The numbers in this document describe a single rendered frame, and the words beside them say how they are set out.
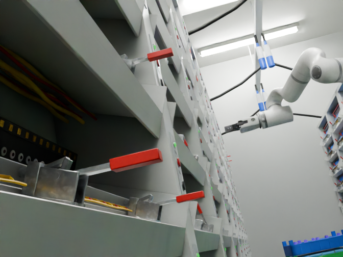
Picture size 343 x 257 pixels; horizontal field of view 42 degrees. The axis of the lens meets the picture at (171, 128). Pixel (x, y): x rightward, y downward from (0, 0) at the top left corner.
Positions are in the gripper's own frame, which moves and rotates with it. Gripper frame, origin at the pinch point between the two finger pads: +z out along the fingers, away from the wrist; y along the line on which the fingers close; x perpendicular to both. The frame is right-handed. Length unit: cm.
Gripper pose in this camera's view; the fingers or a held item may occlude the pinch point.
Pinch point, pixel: (228, 129)
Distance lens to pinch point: 225.6
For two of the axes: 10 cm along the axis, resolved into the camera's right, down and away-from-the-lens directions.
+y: 1.9, 2.5, 9.5
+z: -9.6, 2.5, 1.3
